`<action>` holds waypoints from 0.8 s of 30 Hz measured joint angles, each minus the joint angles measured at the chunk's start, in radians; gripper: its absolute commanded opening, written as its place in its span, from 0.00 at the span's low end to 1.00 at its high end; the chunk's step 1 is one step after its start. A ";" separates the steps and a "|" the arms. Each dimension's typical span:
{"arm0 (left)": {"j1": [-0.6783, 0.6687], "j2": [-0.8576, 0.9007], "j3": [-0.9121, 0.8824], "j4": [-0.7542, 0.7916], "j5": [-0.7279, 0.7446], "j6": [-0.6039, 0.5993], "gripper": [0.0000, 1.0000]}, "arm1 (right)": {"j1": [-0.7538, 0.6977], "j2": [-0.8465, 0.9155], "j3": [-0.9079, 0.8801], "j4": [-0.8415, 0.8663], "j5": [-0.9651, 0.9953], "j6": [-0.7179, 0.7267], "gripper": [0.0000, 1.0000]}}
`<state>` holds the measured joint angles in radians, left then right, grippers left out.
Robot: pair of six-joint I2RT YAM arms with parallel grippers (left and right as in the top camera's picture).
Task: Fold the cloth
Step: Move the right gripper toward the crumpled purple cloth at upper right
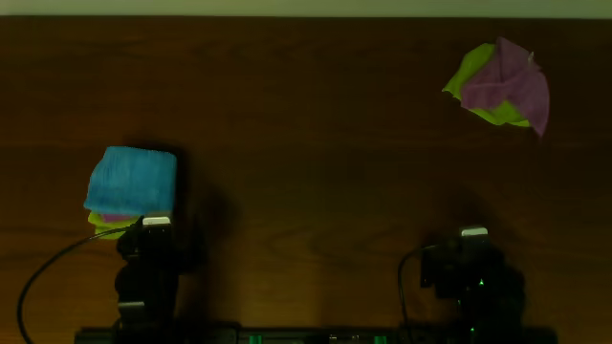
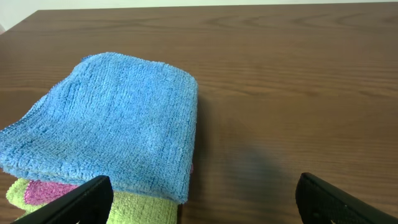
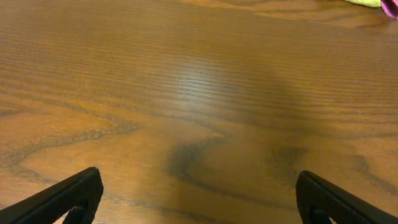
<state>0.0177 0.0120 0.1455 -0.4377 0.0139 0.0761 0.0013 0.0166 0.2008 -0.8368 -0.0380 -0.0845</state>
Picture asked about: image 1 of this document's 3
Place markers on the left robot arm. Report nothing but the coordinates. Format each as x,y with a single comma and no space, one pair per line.
147,284

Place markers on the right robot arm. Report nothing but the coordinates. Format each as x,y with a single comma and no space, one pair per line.
496,307

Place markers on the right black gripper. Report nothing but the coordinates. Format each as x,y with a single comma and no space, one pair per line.
445,272

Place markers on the folded green cloth in stack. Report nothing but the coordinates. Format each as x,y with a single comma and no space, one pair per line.
101,226

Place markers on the purple microfiber cloth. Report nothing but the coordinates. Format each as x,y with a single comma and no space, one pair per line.
509,89

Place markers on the folded blue cloth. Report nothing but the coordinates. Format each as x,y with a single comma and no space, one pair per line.
132,181

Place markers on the folded purple cloth in stack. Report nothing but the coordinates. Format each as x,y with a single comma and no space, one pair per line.
114,218

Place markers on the crumpled green cloth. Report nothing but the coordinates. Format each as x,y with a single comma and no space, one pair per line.
472,63

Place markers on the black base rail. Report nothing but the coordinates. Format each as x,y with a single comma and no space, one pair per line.
233,335

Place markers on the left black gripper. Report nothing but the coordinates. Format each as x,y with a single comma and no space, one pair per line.
150,240

